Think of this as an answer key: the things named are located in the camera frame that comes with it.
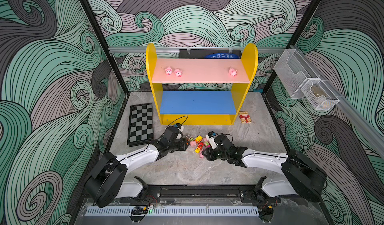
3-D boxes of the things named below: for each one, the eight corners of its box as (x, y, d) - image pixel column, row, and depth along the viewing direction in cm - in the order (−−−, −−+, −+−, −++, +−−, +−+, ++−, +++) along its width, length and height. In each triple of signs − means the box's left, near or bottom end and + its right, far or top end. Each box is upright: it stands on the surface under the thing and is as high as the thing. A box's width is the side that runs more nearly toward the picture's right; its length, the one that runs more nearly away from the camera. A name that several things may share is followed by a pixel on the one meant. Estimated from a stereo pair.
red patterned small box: (241, 123, 104) (241, 121, 102) (238, 113, 110) (239, 111, 108) (250, 123, 104) (251, 121, 102) (247, 113, 110) (248, 111, 108)
